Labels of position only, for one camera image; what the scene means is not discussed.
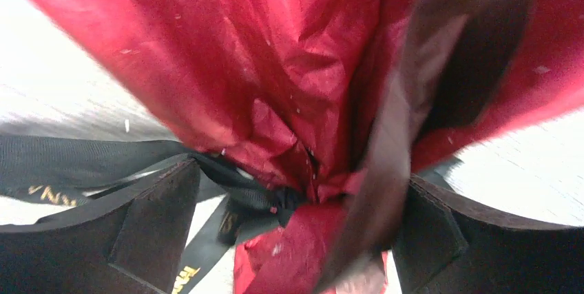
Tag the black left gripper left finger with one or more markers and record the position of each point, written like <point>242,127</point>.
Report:
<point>129,241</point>

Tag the pink flower bouquet red wrap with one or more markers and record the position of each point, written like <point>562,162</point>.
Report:
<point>306,95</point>

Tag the black ribbon gold lettering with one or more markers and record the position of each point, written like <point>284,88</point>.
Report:
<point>75,172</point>

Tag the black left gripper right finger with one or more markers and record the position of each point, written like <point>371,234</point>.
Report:
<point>451,244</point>

